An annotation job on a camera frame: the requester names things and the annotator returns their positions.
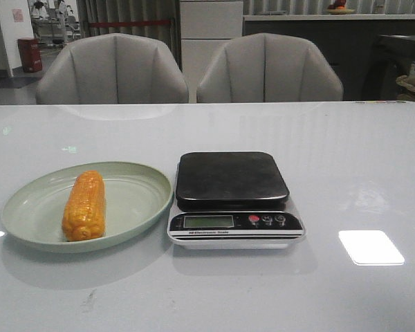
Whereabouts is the black silver kitchen scale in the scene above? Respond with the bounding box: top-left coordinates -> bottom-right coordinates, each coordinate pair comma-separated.
167,151 -> 306,250

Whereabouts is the left grey upholstered chair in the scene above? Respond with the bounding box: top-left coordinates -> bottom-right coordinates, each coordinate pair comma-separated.
35,33 -> 189,104

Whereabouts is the pale green plate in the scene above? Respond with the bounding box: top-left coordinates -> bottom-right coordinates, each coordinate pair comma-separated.
1,162 -> 173,253

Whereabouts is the right grey upholstered chair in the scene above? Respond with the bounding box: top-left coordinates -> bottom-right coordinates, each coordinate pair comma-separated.
196,33 -> 344,103

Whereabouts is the dark counter with white top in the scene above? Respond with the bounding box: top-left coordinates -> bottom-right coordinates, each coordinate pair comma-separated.
243,14 -> 415,100

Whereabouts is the grey upholstered chair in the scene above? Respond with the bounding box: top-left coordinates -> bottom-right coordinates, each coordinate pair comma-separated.
35,33 -> 189,104
196,33 -> 344,103

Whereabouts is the dark appliance cabinet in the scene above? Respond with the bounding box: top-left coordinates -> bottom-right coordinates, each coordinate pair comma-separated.
361,35 -> 415,100

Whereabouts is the white drawer cabinet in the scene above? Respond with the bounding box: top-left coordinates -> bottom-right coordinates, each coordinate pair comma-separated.
179,1 -> 243,103

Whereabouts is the orange corn cob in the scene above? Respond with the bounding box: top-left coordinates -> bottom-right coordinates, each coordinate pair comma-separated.
62,170 -> 106,241

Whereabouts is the red bin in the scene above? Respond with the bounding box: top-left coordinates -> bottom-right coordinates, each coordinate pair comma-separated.
17,37 -> 43,73

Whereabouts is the fruit bowl on counter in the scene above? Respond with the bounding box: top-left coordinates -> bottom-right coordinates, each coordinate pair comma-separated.
326,0 -> 355,15

